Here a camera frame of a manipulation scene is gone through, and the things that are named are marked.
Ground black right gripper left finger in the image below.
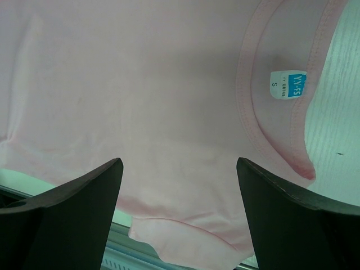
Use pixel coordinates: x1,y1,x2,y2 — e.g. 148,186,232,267
1,158,123,269

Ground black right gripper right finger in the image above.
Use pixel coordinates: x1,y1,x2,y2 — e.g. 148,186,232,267
237,158,359,270

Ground pink t-shirt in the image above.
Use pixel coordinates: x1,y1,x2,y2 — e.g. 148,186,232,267
1,1,346,269

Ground white slotted cable duct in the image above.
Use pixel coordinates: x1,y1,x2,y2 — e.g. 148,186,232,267
102,255,159,270

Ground aluminium mounting rail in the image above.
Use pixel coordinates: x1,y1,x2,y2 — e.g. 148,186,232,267
0,185,259,270

